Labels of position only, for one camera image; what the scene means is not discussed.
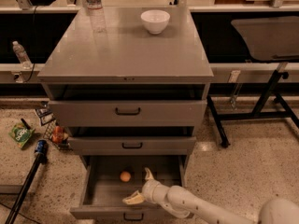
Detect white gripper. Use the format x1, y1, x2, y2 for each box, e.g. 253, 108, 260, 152
122, 167, 169, 205

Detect orange fruit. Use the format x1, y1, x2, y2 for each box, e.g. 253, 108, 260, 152
120, 171, 132, 182

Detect green snack bag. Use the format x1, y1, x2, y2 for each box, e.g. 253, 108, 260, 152
8, 122, 35, 148

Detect grey drawer cabinet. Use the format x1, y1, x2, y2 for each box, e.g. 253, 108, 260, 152
36, 5, 215, 161

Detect clear water bottle on cabinet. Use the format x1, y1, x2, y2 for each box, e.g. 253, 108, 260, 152
86, 0, 106, 33

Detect black pole with blue clamp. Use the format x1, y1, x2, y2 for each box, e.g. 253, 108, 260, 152
5, 140, 48, 224

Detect black table stand frame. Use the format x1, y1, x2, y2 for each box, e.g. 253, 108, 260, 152
206, 70, 299, 148

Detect black cable on ledge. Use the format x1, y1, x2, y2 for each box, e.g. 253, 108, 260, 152
21, 5, 39, 83

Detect white ceramic bowl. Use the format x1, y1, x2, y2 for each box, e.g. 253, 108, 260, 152
141, 10, 170, 35

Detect grey middle drawer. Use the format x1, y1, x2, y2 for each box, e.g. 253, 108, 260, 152
68, 136, 196, 155

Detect grey top drawer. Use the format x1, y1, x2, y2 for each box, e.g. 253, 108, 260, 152
50, 101, 206, 127

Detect grey drawer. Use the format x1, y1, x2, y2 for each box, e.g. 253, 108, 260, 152
68, 136, 196, 155
50, 101, 206, 127
71, 155, 187, 221

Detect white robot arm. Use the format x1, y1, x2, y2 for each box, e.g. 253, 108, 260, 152
122, 167, 299, 224

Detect dark snack packet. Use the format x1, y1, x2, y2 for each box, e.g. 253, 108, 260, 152
35, 102, 55, 126

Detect grey tray table top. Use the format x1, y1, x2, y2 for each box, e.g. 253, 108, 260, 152
231, 16, 299, 63

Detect wire basket with items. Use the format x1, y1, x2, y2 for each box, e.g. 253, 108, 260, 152
43, 121, 71, 150

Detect clear water bottle on ledge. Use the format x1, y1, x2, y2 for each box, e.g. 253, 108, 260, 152
12, 41, 33, 70

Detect grey bottom drawer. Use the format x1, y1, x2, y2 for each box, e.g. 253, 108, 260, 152
71, 155, 187, 221

